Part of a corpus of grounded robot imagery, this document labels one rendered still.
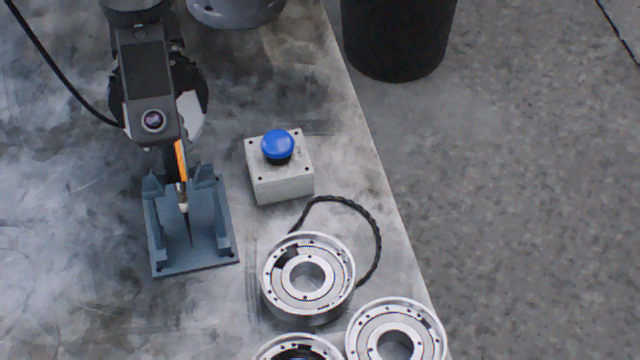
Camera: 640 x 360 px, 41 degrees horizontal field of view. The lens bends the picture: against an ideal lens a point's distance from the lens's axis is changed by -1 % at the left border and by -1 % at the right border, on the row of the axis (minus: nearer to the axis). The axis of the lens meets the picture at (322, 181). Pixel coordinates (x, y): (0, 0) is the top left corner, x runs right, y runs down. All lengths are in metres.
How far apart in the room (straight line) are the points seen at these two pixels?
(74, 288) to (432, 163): 1.24
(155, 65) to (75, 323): 0.33
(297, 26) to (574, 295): 0.98
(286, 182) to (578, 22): 1.60
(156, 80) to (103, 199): 0.30
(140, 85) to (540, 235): 1.36
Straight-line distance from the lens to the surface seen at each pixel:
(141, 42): 0.83
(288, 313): 0.93
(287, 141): 1.01
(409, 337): 0.93
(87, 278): 1.03
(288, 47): 1.22
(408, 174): 2.08
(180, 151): 0.95
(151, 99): 0.81
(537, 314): 1.92
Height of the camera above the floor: 1.66
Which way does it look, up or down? 54 degrees down
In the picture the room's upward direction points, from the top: 1 degrees counter-clockwise
